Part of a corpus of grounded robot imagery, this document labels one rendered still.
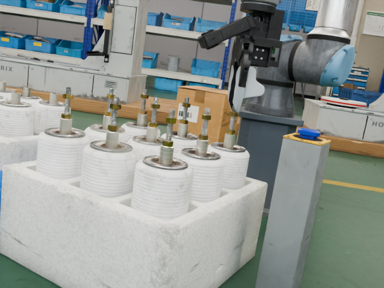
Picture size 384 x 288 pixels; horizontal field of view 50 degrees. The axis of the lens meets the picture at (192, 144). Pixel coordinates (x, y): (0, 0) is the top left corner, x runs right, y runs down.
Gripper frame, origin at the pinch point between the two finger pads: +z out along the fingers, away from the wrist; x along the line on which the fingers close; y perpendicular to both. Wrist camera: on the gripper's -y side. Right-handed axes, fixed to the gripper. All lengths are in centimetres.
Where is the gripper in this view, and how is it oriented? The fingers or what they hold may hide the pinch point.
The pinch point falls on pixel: (232, 103)
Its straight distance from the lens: 85.9
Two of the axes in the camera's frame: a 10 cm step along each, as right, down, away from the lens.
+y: 9.8, 1.0, 1.8
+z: -1.4, 9.7, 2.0
